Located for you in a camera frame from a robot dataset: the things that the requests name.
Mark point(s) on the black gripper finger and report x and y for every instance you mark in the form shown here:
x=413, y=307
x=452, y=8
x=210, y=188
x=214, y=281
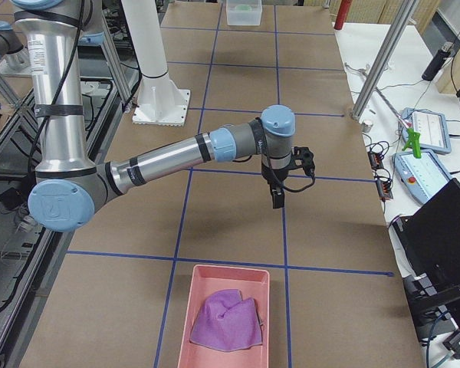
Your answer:
x=277, y=196

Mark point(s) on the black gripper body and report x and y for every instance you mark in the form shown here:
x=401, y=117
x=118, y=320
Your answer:
x=271, y=176

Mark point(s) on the purple cloth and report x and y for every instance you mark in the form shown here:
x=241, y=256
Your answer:
x=227, y=322

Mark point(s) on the pale green bowl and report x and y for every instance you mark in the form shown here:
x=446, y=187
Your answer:
x=242, y=8

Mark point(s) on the translucent white plastic box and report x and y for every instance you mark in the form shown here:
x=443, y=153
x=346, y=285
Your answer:
x=243, y=18

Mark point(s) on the pink plastic bin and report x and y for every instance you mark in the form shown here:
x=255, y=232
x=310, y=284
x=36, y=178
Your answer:
x=206, y=280

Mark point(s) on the small metal cylinder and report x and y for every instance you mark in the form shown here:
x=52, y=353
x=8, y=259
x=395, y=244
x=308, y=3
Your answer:
x=366, y=126

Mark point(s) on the near blue teach pendant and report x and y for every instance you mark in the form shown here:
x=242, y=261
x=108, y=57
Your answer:
x=422, y=177

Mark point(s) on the blue teach pendant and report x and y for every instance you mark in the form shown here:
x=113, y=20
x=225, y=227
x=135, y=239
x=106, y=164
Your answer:
x=422, y=177
x=432, y=127

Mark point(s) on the far blue teach pendant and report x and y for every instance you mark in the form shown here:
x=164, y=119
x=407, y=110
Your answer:
x=432, y=127

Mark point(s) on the black monitor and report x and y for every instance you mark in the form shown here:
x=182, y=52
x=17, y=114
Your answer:
x=431, y=241

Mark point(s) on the red cylinder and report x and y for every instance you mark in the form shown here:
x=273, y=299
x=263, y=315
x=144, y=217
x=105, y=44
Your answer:
x=342, y=14

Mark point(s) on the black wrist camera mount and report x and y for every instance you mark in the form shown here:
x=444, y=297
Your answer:
x=303, y=158

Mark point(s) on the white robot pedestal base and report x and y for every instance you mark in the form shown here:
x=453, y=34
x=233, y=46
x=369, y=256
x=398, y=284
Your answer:
x=159, y=100

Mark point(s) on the green handled reacher grabber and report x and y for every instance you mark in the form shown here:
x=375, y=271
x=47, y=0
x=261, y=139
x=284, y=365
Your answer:
x=413, y=136

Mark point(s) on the aluminium frame post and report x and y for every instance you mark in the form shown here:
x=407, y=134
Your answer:
x=388, y=46

